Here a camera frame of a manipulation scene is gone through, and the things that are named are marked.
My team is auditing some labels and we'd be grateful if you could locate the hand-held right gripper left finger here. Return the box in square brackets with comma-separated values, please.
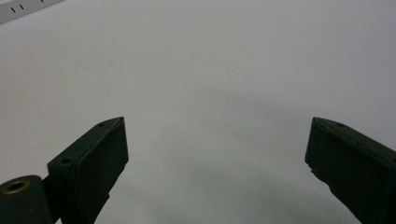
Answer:
[47, 116, 130, 224]

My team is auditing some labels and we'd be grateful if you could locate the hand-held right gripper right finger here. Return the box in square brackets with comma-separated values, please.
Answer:
[304, 117, 396, 224]

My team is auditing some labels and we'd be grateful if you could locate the white power strip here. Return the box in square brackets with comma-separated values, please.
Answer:
[0, 0, 64, 25]

